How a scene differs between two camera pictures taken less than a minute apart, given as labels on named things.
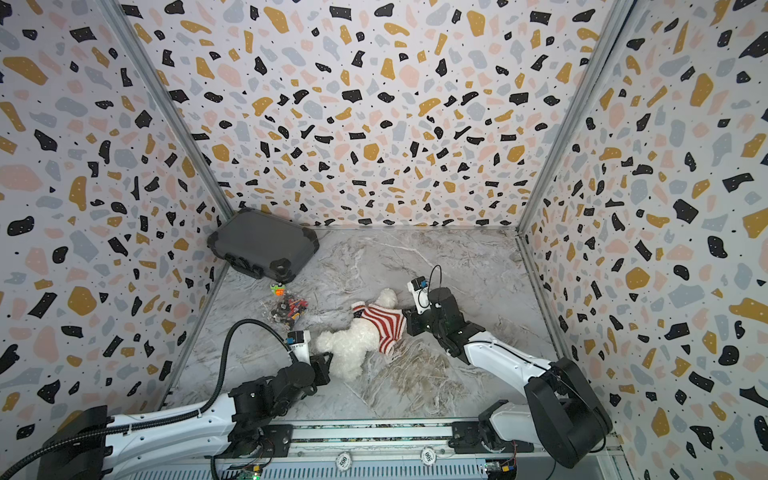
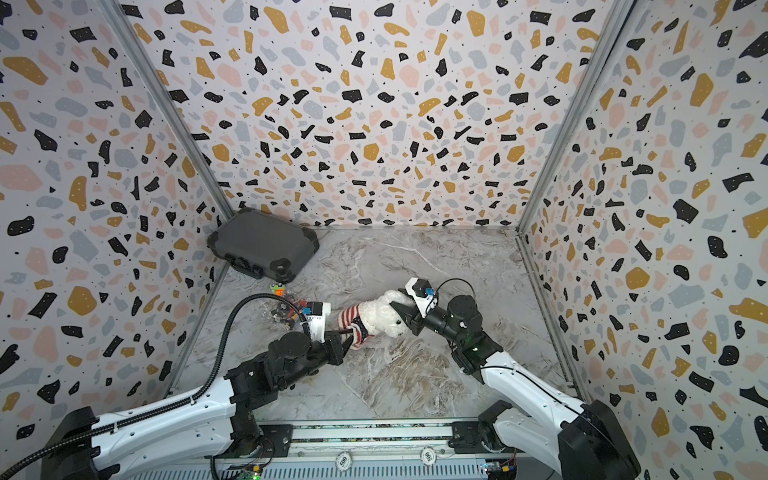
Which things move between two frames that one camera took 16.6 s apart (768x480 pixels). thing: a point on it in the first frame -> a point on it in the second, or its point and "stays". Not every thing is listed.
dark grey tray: (261, 244) stays
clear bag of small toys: (287, 308) stays
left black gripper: (321, 369) -> (334, 349)
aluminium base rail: (401, 451) stays
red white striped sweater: (389, 322) -> (349, 319)
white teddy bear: (351, 342) -> (380, 316)
